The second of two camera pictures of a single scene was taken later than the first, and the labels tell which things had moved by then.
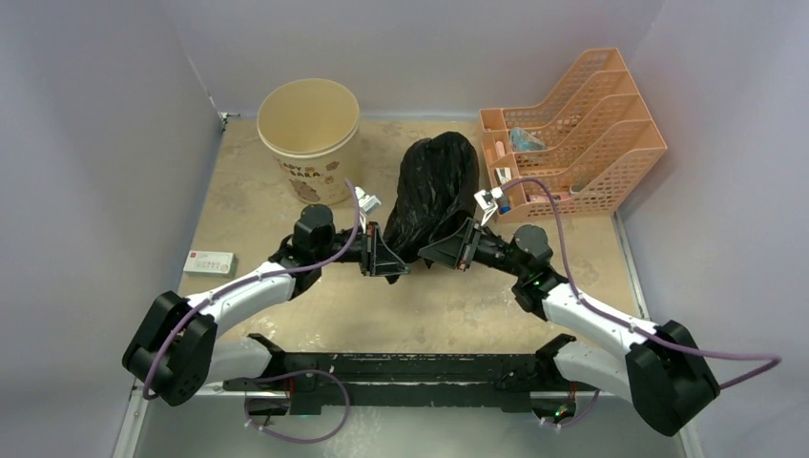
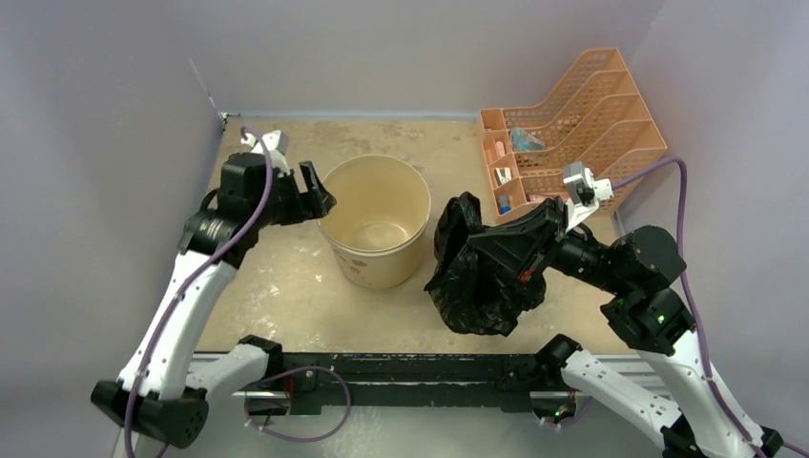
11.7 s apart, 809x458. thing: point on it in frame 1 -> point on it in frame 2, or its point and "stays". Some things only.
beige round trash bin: (310, 126) -> (378, 225)
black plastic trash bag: (435, 190) -> (471, 290)
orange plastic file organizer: (590, 138) stays
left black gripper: (382, 260) -> (304, 207)
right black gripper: (450, 251) -> (516, 242)
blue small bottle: (504, 204) stays
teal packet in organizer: (521, 140) stays
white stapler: (504, 174) stays
